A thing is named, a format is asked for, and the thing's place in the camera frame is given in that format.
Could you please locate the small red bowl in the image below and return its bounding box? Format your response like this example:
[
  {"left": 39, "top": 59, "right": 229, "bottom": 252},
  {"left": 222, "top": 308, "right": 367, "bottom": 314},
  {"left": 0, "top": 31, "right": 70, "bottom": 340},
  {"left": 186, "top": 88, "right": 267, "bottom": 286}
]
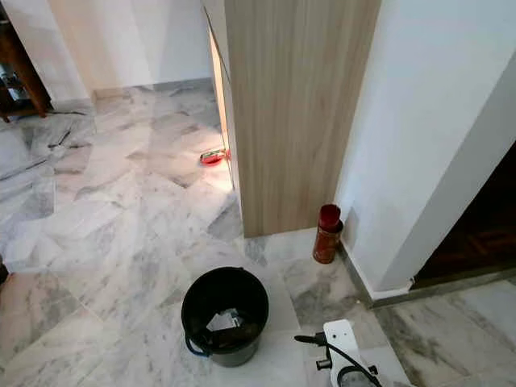
[{"left": 199, "top": 147, "right": 231, "bottom": 167}]

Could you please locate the red canister with red cap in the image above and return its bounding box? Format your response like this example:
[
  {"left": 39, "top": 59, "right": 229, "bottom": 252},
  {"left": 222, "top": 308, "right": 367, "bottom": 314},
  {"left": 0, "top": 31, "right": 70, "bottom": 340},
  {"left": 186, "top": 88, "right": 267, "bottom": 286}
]
[{"left": 312, "top": 203, "right": 345, "bottom": 265}]

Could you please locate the black plastic bucket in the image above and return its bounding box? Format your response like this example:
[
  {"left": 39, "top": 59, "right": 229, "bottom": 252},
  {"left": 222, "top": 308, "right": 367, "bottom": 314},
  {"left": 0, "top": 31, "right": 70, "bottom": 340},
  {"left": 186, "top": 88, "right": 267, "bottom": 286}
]
[{"left": 181, "top": 265, "right": 270, "bottom": 368}]

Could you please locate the dark wooden shelf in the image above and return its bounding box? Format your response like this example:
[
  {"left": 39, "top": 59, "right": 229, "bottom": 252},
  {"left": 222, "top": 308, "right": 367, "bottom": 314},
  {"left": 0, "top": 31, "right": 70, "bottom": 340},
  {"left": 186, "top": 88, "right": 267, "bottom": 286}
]
[{"left": 0, "top": 15, "right": 50, "bottom": 123}]

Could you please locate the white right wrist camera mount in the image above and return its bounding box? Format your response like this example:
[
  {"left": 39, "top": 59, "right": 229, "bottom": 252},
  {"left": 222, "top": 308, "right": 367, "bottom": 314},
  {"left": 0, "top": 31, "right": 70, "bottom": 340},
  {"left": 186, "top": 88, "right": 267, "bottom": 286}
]
[{"left": 322, "top": 318, "right": 364, "bottom": 387}]

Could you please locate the dark wooden staircase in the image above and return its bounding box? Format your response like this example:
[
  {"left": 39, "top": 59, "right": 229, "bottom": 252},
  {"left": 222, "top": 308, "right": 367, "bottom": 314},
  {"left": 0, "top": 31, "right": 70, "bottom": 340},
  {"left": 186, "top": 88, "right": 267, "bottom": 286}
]
[{"left": 410, "top": 164, "right": 516, "bottom": 289}]

